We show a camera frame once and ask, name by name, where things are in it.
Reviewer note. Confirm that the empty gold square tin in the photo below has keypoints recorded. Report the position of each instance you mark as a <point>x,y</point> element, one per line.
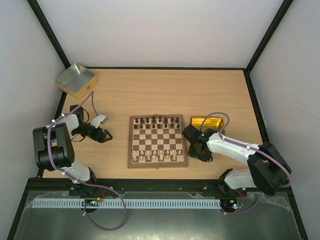
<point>76,81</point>

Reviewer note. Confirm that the black frame post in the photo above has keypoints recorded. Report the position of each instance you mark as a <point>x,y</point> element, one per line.
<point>277,19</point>
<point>39,14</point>

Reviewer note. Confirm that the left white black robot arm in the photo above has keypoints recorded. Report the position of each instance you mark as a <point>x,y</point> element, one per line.
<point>55,152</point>

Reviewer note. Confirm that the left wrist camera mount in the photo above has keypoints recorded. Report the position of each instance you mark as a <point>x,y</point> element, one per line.
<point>99,119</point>

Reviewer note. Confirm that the black frame post left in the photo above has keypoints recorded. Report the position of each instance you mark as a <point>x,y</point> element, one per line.
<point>39,14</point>

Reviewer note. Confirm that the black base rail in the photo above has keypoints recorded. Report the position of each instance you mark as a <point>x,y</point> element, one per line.
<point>206,188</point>

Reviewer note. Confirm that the gold tin with white pieces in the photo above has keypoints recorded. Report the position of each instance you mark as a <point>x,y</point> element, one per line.
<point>215,123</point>

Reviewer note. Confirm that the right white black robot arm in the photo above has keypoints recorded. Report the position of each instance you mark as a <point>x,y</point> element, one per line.
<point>266,169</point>

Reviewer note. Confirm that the wooden chess board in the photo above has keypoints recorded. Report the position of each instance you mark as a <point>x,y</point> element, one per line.
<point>156,141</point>

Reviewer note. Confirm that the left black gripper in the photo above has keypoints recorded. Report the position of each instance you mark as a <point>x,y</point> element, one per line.
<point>101,139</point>

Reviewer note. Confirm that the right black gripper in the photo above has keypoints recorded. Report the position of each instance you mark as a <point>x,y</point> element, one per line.
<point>199,152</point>

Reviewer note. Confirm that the slotted grey cable duct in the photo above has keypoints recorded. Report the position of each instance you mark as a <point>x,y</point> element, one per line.
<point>64,203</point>

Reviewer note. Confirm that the black frame post right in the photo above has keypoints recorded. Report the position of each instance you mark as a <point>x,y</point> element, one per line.
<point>277,19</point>

